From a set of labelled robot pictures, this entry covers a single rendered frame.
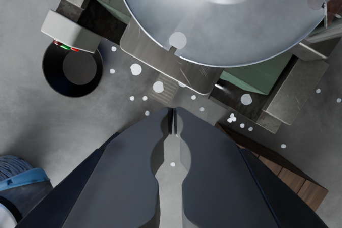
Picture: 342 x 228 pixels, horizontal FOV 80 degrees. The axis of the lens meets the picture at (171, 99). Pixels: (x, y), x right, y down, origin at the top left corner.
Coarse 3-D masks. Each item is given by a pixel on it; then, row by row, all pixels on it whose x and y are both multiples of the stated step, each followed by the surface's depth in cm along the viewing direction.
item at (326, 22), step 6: (330, 0) 25; (336, 0) 25; (324, 6) 26; (330, 6) 25; (336, 6) 25; (324, 12) 26; (330, 12) 25; (336, 12) 25; (324, 18) 26; (330, 18) 25; (324, 24) 26
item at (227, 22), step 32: (128, 0) 26; (160, 0) 26; (192, 0) 26; (224, 0) 26; (256, 0) 26; (288, 0) 26; (160, 32) 27; (192, 32) 27; (224, 32) 26; (256, 32) 26; (288, 32) 26; (224, 64) 27
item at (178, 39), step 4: (176, 32) 27; (180, 32) 27; (172, 36) 27; (176, 36) 27; (180, 36) 27; (184, 36) 27; (172, 40) 27; (176, 40) 27; (180, 40) 27; (184, 40) 27; (172, 44) 27; (176, 44) 27; (180, 44) 27; (184, 44) 27; (180, 48) 27
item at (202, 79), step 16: (128, 32) 27; (144, 32) 27; (128, 48) 27; (144, 48) 27; (160, 48) 27; (176, 48) 27; (160, 64) 27; (176, 64) 27; (192, 64) 27; (176, 80) 28; (192, 80) 27; (208, 80) 27
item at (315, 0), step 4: (308, 0) 26; (312, 0) 26; (316, 0) 26; (320, 0) 26; (324, 0) 26; (308, 4) 26; (312, 4) 26; (316, 4) 26; (320, 4) 26; (312, 8) 26; (316, 8) 26
